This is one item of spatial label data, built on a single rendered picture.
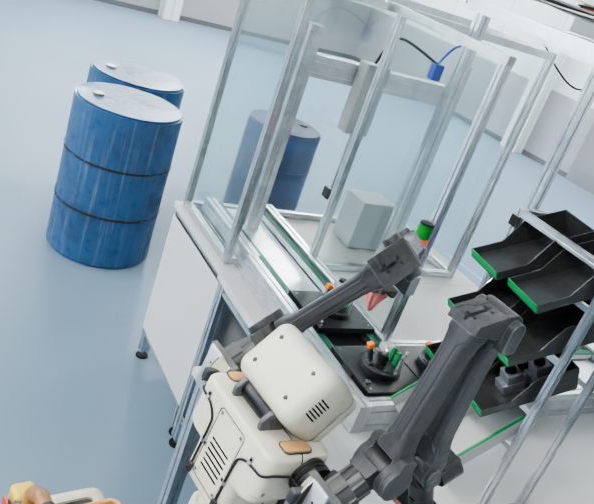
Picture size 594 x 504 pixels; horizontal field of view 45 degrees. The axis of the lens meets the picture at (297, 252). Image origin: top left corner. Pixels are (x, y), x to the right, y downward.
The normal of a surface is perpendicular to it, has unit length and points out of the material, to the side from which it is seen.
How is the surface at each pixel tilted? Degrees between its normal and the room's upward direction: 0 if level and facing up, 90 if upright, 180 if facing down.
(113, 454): 0
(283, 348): 48
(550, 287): 25
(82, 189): 90
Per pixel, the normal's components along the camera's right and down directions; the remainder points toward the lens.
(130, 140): 0.27, 0.48
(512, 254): -0.10, -0.85
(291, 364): -0.37, -0.59
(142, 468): 0.31, -0.86
